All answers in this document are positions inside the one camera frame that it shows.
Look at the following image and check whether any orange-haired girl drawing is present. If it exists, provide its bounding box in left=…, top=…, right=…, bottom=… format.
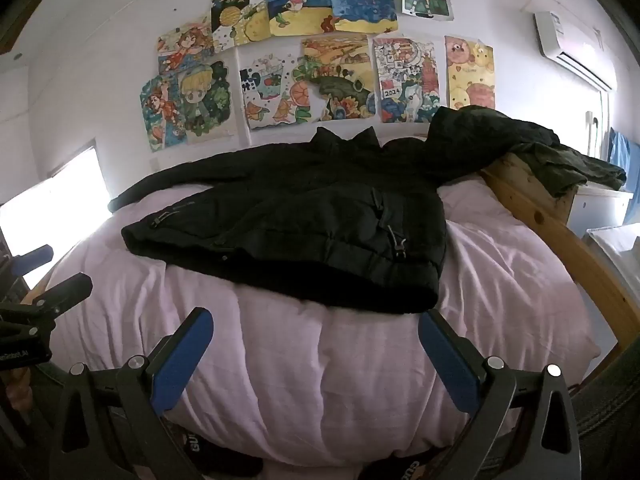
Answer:
left=157, top=17, right=216, bottom=73

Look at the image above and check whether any blond boy drawing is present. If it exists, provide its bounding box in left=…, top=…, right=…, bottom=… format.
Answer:
left=177, top=60, right=236, bottom=143

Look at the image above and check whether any person's grey knit clothing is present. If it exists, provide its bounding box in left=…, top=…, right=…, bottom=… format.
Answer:
left=570, top=340, right=640, bottom=480

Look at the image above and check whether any white cabinet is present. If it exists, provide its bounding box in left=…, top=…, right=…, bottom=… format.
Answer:
left=567, top=182, right=633, bottom=238

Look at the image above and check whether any goldfish and orange drawing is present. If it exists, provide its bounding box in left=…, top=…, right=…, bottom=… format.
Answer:
left=239, top=42, right=321, bottom=131

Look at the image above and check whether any orange landscape drawing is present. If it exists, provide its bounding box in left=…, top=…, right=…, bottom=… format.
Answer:
left=300, top=34, right=377, bottom=122

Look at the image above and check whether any fish on sand drawing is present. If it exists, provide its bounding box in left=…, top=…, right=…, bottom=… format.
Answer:
left=265, top=0, right=335, bottom=37

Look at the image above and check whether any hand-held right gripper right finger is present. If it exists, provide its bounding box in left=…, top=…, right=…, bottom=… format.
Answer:
left=419, top=310, right=576, bottom=480

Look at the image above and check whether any white storage bin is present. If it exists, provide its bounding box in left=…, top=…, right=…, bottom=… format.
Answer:
left=585, top=222, right=640, bottom=306

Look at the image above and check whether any yellow planet drawing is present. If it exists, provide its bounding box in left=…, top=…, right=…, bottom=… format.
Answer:
left=210, top=0, right=271, bottom=53

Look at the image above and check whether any crowded doodle drawing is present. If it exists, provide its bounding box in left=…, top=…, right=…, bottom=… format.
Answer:
left=372, top=34, right=441, bottom=125

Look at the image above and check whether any girl on blue drawing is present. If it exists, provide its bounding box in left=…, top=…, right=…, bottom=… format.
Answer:
left=140, top=75, right=188, bottom=153

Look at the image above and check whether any bright window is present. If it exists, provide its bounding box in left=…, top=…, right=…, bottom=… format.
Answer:
left=0, top=142, right=108, bottom=291

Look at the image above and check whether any black slipper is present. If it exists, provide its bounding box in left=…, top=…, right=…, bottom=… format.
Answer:
left=360, top=455, right=441, bottom=480
left=165, top=420, right=263, bottom=480

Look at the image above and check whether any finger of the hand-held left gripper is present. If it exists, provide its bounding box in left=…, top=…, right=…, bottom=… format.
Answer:
left=0, top=272, right=94, bottom=346
left=0, top=244, right=55, bottom=278

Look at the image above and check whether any pink pig drawing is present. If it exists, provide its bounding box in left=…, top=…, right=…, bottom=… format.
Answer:
left=444, top=36, right=496, bottom=111

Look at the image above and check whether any person's left hand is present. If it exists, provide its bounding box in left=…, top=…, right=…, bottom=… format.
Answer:
left=7, top=369, right=33, bottom=413

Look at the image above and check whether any white air conditioner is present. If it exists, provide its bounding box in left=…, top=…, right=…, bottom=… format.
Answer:
left=532, top=10, right=618, bottom=92

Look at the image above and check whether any dark green garment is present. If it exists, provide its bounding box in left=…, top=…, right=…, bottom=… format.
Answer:
left=505, top=140, right=627, bottom=200

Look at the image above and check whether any blue hanging cloth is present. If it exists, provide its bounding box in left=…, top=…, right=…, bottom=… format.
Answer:
left=607, top=127, right=640, bottom=191

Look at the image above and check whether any white bed sheet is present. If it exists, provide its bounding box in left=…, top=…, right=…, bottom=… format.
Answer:
left=27, top=172, right=601, bottom=473

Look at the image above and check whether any black puffer jacket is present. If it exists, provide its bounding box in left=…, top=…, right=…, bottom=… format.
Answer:
left=107, top=105, right=561, bottom=315

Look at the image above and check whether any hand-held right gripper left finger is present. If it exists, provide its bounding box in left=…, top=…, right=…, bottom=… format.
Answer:
left=50, top=306, right=215, bottom=480

